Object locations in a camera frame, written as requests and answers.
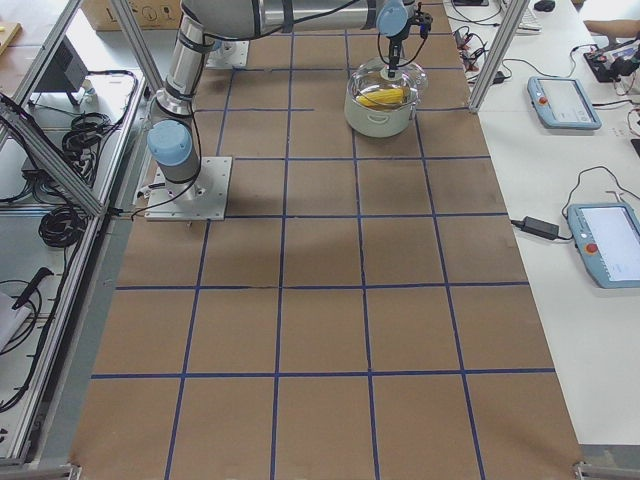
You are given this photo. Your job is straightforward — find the person forearm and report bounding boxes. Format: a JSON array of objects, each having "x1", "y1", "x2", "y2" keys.
[{"x1": 584, "y1": 19, "x2": 640, "y2": 38}]

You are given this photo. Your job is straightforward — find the aluminium frame post right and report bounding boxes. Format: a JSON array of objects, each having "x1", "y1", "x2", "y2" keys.
[{"x1": 468, "y1": 0, "x2": 529, "y2": 113}]

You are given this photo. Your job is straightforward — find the black electronics board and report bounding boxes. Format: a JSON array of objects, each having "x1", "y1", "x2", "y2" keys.
[{"x1": 583, "y1": 40, "x2": 639, "y2": 83}]

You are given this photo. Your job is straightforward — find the lower blue teach pendant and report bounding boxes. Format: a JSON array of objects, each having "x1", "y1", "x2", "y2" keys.
[{"x1": 567, "y1": 202, "x2": 639, "y2": 289}]

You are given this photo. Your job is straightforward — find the grey control box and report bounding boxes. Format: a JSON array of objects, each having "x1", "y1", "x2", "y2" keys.
[{"x1": 34, "y1": 36, "x2": 88, "y2": 106}]

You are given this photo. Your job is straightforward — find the white cooking pot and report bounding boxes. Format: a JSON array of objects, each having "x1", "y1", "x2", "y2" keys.
[{"x1": 344, "y1": 87, "x2": 419, "y2": 138}]

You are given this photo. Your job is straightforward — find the cardboard box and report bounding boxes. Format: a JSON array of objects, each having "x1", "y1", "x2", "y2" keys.
[{"x1": 83, "y1": 0, "x2": 184, "y2": 32}]

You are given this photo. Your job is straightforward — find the coiled black cable bundle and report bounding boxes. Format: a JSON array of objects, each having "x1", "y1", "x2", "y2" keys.
[{"x1": 38, "y1": 205, "x2": 84, "y2": 250}]

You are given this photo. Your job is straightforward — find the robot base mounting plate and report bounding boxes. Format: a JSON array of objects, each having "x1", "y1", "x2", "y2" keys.
[{"x1": 143, "y1": 157, "x2": 233, "y2": 221}]

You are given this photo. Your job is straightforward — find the black power adapter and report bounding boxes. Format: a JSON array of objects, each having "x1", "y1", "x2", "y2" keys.
[{"x1": 521, "y1": 216, "x2": 559, "y2": 240}]

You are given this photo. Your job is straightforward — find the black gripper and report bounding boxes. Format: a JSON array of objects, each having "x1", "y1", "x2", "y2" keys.
[{"x1": 388, "y1": 34, "x2": 403, "y2": 61}]

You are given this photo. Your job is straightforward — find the aluminium frame post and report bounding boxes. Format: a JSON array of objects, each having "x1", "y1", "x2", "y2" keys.
[
  {"x1": 1, "y1": 93, "x2": 106, "y2": 217},
  {"x1": 468, "y1": 0, "x2": 529, "y2": 113}
]

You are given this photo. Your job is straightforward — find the blue teach pendant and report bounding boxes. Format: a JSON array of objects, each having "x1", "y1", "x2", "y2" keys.
[
  {"x1": 527, "y1": 77, "x2": 602, "y2": 131},
  {"x1": 567, "y1": 202, "x2": 639, "y2": 289}
]

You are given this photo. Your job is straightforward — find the glass pot lid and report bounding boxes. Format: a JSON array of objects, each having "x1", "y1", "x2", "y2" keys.
[{"x1": 347, "y1": 58, "x2": 428, "y2": 111}]

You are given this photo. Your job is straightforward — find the brown paper table mat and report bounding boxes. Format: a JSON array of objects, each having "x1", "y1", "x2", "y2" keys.
[{"x1": 71, "y1": 1, "x2": 581, "y2": 479}]

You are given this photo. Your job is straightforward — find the yellow corn cob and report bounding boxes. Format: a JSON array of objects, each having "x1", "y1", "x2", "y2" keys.
[{"x1": 356, "y1": 87, "x2": 410, "y2": 109}]

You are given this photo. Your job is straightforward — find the aluminium frame post left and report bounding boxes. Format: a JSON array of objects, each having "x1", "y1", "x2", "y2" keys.
[{"x1": 1, "y1": 93, "x2": 106, "y2": 217}]

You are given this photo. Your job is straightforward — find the upper blue teach pendant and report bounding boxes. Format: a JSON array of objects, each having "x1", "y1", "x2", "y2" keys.
[{"x1": 527, "y1": 77, "x2": 602, "y2": 131}]

